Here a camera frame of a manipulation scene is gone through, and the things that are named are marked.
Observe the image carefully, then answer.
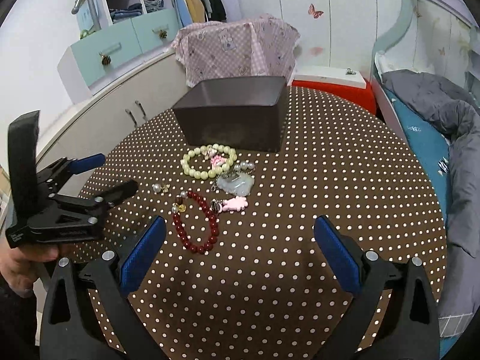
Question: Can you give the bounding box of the grey duvet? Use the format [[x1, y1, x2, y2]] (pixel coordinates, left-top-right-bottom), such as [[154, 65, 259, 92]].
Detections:
[[382, 69, 479, 338]]

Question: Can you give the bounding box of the cream curved cabinet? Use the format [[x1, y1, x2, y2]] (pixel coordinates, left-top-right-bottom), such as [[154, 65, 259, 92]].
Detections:
[[37, 51, 188, 167]]

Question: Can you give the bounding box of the brown polka dot tablecloth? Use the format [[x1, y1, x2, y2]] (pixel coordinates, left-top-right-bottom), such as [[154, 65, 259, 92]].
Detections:
[[63, 84, 449, 360]]

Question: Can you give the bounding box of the dark red bead bracelet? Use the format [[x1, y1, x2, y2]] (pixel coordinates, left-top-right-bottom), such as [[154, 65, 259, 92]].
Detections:
[[170, 189, 220, 255]]

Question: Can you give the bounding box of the pearl gold earring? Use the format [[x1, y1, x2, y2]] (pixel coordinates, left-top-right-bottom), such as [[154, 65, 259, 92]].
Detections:
[[151, 183, 170, 194]]

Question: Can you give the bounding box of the red storage ottoman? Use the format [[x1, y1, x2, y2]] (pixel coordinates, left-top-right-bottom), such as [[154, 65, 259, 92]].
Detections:
[[291, 66, 377, 115]]

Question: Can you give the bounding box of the person's left hand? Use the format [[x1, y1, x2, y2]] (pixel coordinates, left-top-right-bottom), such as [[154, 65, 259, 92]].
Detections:
[[1, 235, 73, 298]]

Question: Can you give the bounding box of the teal drawer unit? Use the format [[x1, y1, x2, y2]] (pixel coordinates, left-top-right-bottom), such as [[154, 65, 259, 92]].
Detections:
[[57, 9, 179, 104]]

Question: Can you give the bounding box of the white wardrobe with butterflies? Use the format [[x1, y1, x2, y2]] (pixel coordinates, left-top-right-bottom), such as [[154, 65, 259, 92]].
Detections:
[[239, 0, 400, 77]]

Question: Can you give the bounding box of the pale green bead bracelet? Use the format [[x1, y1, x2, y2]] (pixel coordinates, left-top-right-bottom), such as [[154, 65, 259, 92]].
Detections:
[[180, 142, 239, 180]]

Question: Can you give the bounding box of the white jade pendant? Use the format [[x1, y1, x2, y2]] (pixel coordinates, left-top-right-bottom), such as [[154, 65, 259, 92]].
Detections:
[[216, 172, 255, 197]]

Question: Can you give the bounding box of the grey metal tin box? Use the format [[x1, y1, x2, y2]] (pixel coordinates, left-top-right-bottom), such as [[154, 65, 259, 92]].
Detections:
[[172, 76, 289, 153]]

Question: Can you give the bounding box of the pink bear keychain charm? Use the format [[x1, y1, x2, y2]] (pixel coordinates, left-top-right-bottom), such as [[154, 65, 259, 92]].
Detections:
[[210, 197, 248, 214]]

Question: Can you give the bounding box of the teal bunk bed frame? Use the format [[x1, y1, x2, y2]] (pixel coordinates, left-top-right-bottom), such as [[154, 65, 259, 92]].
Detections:
[[369, 0, 480, 121]]

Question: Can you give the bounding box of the pink checked bear cloth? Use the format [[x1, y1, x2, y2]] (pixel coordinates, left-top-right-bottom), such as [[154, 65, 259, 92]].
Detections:
[[172, 15, 300, 88]]

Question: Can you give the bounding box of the teal bed sheet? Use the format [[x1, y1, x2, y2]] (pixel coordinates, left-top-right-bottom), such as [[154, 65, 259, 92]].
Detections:
[[384, 89, 452, 222]]

